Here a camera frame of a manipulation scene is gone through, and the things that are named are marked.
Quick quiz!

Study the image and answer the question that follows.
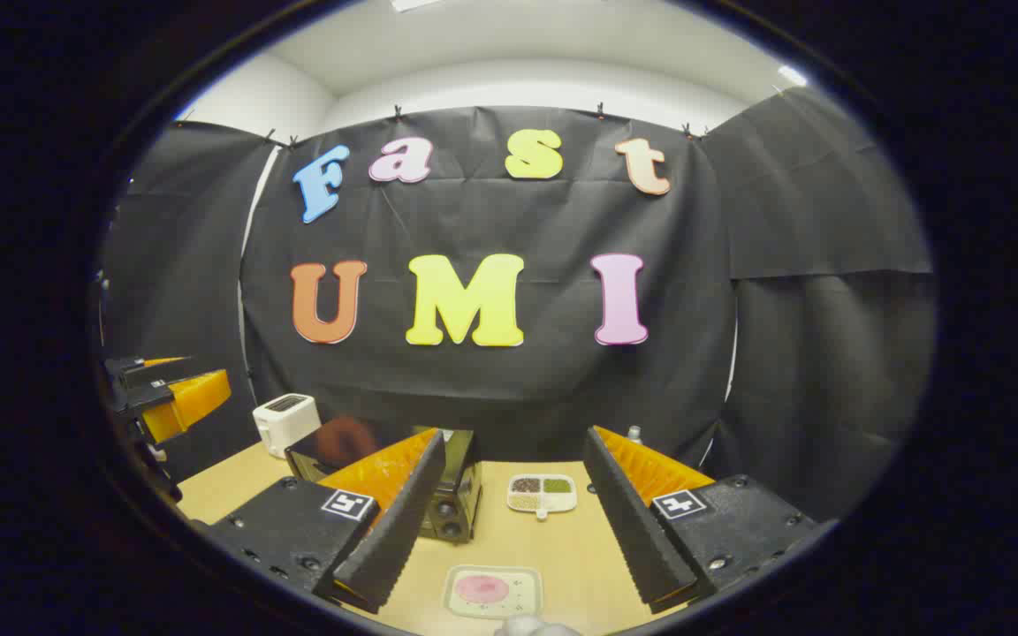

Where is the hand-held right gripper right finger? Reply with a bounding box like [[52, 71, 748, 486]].
[[581, 425, 839, 616]]

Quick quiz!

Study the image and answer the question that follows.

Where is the black backdrop cloth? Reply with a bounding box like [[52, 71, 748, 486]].
[[98, 87, 938, 522]]

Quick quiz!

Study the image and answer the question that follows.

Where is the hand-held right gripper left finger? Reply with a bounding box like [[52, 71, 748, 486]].
[[194, 428, 448, 616]]

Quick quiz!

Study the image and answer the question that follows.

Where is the white divided grain dish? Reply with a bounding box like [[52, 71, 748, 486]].
[[507, 473, 578, 522]]

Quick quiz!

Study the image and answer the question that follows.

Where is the black electric oven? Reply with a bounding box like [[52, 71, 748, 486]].
[[285, 417, 483, 542]]

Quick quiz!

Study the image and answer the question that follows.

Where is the cream square plate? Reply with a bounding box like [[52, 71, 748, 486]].
[[443, 565, 543, 619]]

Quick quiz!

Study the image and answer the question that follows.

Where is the pink round food slice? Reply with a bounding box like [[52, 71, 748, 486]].
[[456, 574, 511, 605]]

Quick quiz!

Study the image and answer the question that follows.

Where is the white toaster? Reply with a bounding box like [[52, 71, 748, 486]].
[[253, 393, 322, 459]]

